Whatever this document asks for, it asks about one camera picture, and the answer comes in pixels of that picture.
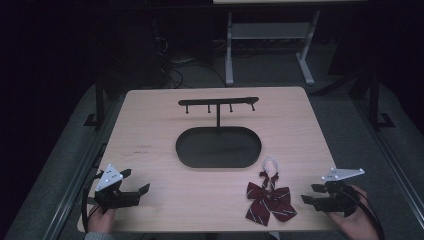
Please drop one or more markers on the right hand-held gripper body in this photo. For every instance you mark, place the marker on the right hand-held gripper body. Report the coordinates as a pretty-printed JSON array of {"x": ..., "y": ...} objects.
[{"x": 338, "y": 200}]

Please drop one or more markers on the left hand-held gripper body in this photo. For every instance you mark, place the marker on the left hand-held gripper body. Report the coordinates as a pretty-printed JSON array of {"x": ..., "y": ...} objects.
[{"x": 110, "y": 196}]

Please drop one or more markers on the dark red striped bow tie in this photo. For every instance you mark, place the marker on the dark red striped bow tie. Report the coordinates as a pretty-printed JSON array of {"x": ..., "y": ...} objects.
[{"x": 269, "y": 203}]

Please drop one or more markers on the black hook rack with tray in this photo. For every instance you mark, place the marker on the black hook rack with tray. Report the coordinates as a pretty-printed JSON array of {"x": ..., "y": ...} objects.
[{"x": 218, "y": 146}]

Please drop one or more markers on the person's left hand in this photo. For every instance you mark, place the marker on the person's left hand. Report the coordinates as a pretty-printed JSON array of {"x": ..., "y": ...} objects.
[{"x": 100, "y": 220}]

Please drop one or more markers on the person's right hand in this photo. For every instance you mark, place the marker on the person's right hand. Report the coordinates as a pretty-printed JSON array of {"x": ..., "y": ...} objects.
[{"x": 356, "y": 223}]

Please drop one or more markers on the black metal stand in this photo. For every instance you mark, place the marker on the black metal stand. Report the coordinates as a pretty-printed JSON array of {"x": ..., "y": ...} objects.
[
  {"x": 376, "y": 103},
  {"x": 98, "y": 106}
]

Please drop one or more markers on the grey metal rail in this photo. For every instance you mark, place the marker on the grey metal rail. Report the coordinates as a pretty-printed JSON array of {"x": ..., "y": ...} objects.
[
  {"x": 390, "y": 156},
  {"x": 75, "y": 180}
]

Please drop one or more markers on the white metal desk frame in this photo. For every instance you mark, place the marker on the white metal desk frame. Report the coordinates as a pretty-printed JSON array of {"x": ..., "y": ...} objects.
[{"x": 268, "y": 31}]

